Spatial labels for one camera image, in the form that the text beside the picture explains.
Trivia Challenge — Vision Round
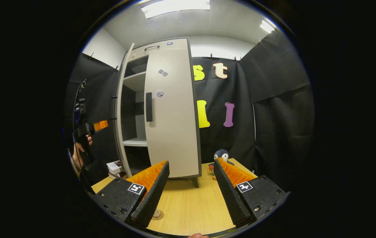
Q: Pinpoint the large ceiling light panel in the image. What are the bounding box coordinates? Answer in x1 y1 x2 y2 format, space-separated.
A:
141 0 210 19

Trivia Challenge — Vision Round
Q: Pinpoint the black cable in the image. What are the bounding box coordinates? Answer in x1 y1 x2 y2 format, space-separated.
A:
72 79 87 133

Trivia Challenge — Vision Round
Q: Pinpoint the small ceiling light panel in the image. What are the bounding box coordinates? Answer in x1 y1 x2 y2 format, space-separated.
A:
260 20 276 33

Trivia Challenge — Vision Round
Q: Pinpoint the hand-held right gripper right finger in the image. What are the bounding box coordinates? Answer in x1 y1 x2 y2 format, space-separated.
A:
213 159 291 229

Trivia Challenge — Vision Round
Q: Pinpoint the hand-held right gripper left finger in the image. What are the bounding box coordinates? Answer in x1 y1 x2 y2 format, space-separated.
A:
93 160 170 228

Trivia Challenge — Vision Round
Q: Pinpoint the grey cabinet door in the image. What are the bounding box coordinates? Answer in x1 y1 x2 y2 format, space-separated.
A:
144 48 202 179
115 43 135 177

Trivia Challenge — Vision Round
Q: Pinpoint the grey cabinet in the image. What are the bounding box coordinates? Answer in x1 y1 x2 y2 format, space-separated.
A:
115 37 195 177

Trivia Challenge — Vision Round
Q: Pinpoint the penguin plush toy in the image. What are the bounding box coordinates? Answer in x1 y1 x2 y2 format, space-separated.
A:
209 149 235 180

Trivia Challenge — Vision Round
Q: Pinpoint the stack of books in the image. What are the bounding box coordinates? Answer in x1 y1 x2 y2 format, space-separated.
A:
106 161 128 180

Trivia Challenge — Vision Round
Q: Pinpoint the black backdrop cloth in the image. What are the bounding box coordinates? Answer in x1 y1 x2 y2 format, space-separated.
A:
64 30 315 194

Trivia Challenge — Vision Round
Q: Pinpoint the grey cabinet drawer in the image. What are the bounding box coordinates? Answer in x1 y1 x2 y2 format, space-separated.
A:
130 38 188 60

